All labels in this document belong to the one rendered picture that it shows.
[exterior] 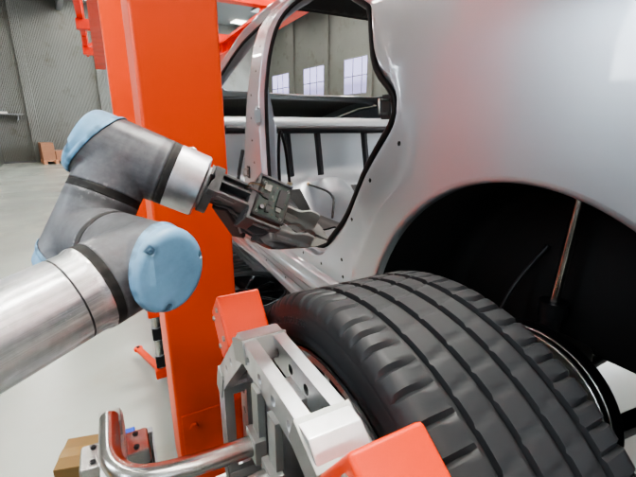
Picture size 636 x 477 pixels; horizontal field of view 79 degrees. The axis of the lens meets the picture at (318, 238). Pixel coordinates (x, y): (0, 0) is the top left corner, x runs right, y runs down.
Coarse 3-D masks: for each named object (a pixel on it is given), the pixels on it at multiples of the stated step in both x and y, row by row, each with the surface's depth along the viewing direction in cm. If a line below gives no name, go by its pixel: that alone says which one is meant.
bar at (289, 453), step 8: (296, 384) 48; (296, 392) 47; (304, 400) 46; (288, 440) 46; (288, 448) 46; (288, 456) 47; (288, 464) 47; (296, 464) 48; (288, 472) 47; (296, 472) 48
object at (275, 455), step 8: (272, 416) 44; (272, 424) 43; (272, 432) 44; (280, 432) 43; (272, 440) 44; (280, 440) 43; (272, 448) 44; (280, 448) 44; (264, 456) 46; (272, 456) 45; (280, 456) 44; (264, 464) 46; (272, 464) 45; (280, 464) 44; (256, 472) 45; (264, 472) 45; (272, 472) 44; (280, 472) 44
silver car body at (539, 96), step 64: (320, 0) 202; (384, 0) 89; (448, 0) 72; (512, 0) 60; (576, 0) 52; (256, 64) 173; (384, 64) 92; (448, 64) 72; (512, 64) 61; (576, 64) 53; (256, 128) 175; (320, 128) 287; (384, 128) 314; (448, 128) 74; (512, 128) 63; (576, 128) 54; (320, 192) 291; (384, 192) 98; (256, 256) 195; (320, 256) 135
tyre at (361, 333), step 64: (320, 320) 49; (384, 320) 47; (448, 320) 47; (512, 320) 49; (384, 384) 39; (448, 384) 39; (512, 384) 42; (576, 384) 43; (448, 448) 34; (512, 448) 36; (576, 448) 38
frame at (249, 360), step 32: (256, 352) 50; (288, 352) 50; (224, 384) 68; (256, 384) 49; (288, 384) 44; (320, 384) 44; (224, 416) 72; (288, 416) 40; (320, 416) 39; (352, 416) 39; (320, 448) 36; (352, 448) 37
